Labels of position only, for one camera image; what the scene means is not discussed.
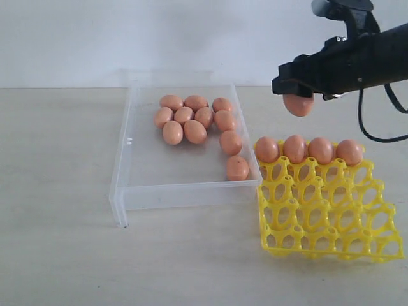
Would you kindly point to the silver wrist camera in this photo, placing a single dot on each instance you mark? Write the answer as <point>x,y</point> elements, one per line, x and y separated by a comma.
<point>337,9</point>

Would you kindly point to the brown egg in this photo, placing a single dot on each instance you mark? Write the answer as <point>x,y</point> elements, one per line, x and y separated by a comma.
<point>225,121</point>
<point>195,102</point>
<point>297,105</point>
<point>205,116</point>
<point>171,101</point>
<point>267,149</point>
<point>322,150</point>
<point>183,114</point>
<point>172,132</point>
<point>230,142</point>
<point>295,149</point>
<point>237,168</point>
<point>195,132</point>
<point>350,151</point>
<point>222,103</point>
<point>162,116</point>

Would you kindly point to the yellow plastic egg tray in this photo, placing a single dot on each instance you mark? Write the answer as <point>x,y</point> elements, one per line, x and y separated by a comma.
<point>326,210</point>

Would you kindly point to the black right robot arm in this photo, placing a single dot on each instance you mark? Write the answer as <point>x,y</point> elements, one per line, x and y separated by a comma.
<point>393,51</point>

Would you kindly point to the clear plastic storage box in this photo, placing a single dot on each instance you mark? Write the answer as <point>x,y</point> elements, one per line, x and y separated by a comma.
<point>148,173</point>

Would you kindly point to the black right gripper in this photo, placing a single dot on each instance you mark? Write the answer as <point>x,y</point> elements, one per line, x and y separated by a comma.
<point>341,66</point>

